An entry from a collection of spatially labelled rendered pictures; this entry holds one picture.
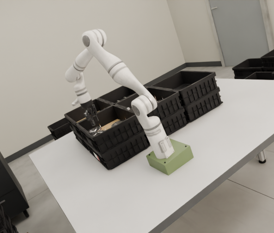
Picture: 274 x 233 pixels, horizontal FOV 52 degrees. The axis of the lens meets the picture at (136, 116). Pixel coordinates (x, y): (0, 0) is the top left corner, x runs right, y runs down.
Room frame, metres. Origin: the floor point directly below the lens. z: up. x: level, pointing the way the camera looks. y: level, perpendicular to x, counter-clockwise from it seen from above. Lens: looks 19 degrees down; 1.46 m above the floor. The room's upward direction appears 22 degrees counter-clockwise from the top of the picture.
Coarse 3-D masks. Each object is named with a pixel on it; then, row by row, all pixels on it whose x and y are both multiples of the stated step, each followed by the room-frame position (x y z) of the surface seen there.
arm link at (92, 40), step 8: (88, 32) 1.43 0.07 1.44; (96, 32) 1.44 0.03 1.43; (88, 40) 1.42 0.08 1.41; (96, 40) 1.41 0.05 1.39; (88, 48) 1.43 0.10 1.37; (96, 48) 1.40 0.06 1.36; (96, 56) 1.41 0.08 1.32; (104, 56) 1.37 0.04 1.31; (112, 56) 1.36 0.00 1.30; (104, 64) 1.37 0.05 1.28; (112, 64) 1.34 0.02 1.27
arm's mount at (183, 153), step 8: (176, 144) 1.31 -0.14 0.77; (184, 144) 1.27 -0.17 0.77; (152, 152) 1.33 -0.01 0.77; (176, 152) 1.24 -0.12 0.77; (184, 152) 1.22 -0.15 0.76; (152, 160) 1.27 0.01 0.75; (160, 160) 1.23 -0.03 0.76; (168, 160) 1.20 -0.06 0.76; (176, 160) 1.20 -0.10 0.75; (184, 160) 1.22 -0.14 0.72; (160, 168) 1.22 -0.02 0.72; (168, 168) 1.18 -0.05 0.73; (176, 168) 1.19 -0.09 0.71
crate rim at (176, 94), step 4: (152, 88) 1.92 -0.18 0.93; (156, 88) 1.88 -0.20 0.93; (160, 88) 1.84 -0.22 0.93; (176, 92) 1.63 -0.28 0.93; (132, 96) 1.94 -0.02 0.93; (172, 96) 1.61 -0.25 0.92; (176, 96) 1.62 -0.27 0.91; (124, 100) 1.91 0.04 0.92; (164, 100) 1.59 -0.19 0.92; (168, 100) 1.60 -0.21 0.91; (116, 104) 1.87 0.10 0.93; (160, 104) 1.58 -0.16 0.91
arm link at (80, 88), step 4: (80, 76) 1.66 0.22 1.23; (76, 80) 1.70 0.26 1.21; (80, 80) 1.67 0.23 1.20; (76, 84) 1.67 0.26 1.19; (80, 84) 1.65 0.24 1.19; (84, 84) 1.66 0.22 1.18; (76, 88) 1.64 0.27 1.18; (80, 88) 1.63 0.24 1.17; (84, 88) 1.65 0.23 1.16; (76, 92) 1.64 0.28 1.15; (80, 92) 1.63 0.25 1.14; (84, 92) 1.64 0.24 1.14
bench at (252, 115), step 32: (224, 96) 1.85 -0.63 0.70; (256, 96) 1.65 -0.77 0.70; (192, 128) 1.56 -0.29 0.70; (224, 128) 1.41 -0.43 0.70; (256, 128) 1.28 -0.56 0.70; (32, 160) 2.07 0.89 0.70; (64, 160) 1.83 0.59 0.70; (96, 160) 1.64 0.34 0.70; (128, 160) 1.47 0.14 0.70; (192, 160) 1.22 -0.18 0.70; (224, 160) 1.12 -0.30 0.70; (64, 192) 1.40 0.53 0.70; (96, 192) 1.27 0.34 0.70; (128, 192) 1.16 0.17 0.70; (160, 192) 1.07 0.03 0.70; (192, 192) 0.99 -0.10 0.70; (96, 224) 1.03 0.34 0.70; (128, 224) 0.95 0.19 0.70; (160, 224) 0.89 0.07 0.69
